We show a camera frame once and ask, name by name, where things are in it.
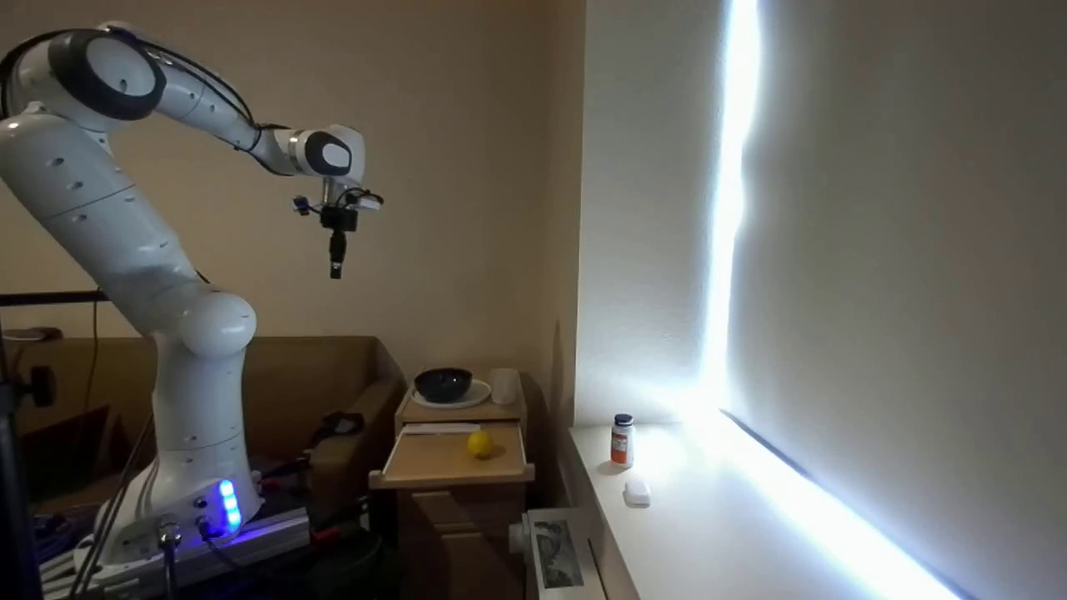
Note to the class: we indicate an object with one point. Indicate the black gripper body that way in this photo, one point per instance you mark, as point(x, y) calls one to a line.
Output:
point(338, 218)

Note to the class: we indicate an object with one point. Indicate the dark blue bowl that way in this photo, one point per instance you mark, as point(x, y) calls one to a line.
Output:
point(442, 384)

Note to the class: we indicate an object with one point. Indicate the white airpods case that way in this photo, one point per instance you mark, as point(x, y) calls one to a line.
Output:
point(640, 493)

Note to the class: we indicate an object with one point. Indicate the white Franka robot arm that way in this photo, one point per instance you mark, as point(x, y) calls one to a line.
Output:
point(112, 221)

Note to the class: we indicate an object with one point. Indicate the wooden pull out table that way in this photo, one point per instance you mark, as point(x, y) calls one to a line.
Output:
point(438, 459)

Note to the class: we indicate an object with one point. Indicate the white round plate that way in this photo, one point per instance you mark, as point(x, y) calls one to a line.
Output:
point(482, 394)

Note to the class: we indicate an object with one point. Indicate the yellow lemon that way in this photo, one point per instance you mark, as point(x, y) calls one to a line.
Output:
point(482, 445)

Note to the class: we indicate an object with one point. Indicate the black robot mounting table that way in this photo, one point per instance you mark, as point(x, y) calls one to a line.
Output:
point(277, 555)

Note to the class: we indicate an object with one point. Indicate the light wooden side cabinet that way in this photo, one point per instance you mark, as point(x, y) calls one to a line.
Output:
point(467, 534)

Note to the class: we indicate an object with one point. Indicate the white window sill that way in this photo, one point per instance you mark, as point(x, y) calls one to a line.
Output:
point(712, 534)

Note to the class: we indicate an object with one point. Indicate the white window blind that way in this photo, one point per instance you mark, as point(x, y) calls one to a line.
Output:
point(921, 255)

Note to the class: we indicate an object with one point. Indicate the black camera stand bar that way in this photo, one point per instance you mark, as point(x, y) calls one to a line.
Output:
point(51, 298)

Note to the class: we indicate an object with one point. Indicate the white wall heater unit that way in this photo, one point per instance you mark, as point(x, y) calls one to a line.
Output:
point(556, 555)

